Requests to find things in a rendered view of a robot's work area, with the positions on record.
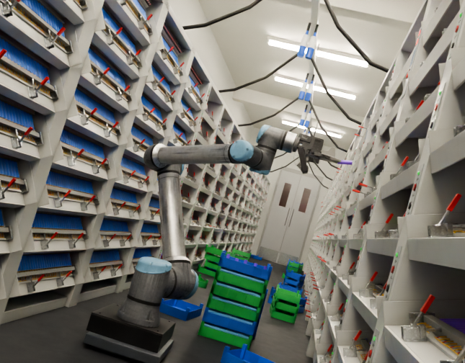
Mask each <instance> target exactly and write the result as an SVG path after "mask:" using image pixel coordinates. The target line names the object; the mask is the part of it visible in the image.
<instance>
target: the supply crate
mask: <svg viewBox="0 0 465 363"><path fill-rule="evenodd" d="M235 259H236V258H234V257H231V256H230V257H229V259H228V258H226V251H224V250H223V252H222V253H221V257H220V260H219V263H218V266H222V267H225V268H227V269H232V270H234V271H237V272H241V273H244V274H248V275H251V276H254V277H258V278H261V279H266V280H268V281H269V279H270V275H271V271H272V269H273V267H272V266H271V264H267V269H264V266H260V265H257V266H254V264H253V263H251V262H247V263H246V264H245V263H244V260H241V259H239V260H238V261H235Z"/></svg>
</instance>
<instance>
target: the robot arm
mask: <svg viewBox="0 0 465 363"><path fill-rule="evenodd" d="M256 143H258V144H257V147H256V146H254V145H252V144H251V143H250V142H248V141H245V140H237V141H236V142H234V143H231V144H215V145H184V146H167V147H166V146H165V145H164V144H153V145H151V146H149V147H148V148H147V149H146V151H145V153H144V155H143V159H144V163H145V164H146V165H147V166H148V167H149V168H150V169H152V170H154V171H156V172H157V179H158V185H159V209H160V222H161V245H162V258H163V259H157V258H153V257H141V258H140V259H139V260H138V263H137V265H136V269H135V272H134V275H133V278H132V282H131V284H130V289H129V291H128V296H127V298H126V300H125V301H124V303H123V304H122V305H121V306H120V308H119V309H118V312H117V317H119V318H121V319H122V320H124V321H127V322H129V323H133V324H136V325H139V326H145V327H158V326H159V323H160V311H159V307H160V305H161V300H162V298H164V299H172V300H186V299H189V298H191V297H192V296H193V295H194V294H195V292H196V291H197V288H198V284H199V283H198V281H199V279H198V275H197V274H196V272H195V271H194V270H192V269H191V265H190V260H189V259H187V258H186V253H185V235H184V225H183V216H182V198H181V188H180V175H181V174H182V171H183V170H184V164H204V163H233V164H235V163H242V164H245V165H247V166H249V170H250V171H253V172H256V173H258V174H263V175H268V174H269V173H270V170H271V166H272V164H273V161H274V158H275V154H276V152H277V149H278V150H281V151H285V152H288V153H292V151H293V152H296V151H297V149H298V156H299V160H300V164H301V168H300V170H301V172H302V174H307V173H308V170H309V167H308V166H307V165H306V158H305V155H304V151H305V154H306V156H309V157H312V158H317V159H320V160H323V161H328V162H331V163H338V162H341V160H339V159H337V158H335V154H336V149H335V148H334V147H331V148H330V149H329V150H328V151H326V150H323V151H322V153H320V151H321V150H322V147H323V143H324V140H323V139H321V138H317V137H314V136H312V137H311V136H308V135H304V134H302V133H299V136H298V137H297V134H295V133H292V132H289V131H286V130H281V129H279V128H276V127H272V126H269V125H263V126H262V127H261V128H260V131H259V132H258V135H257V139H256ZM300 144H302V145H300Z"/></svg>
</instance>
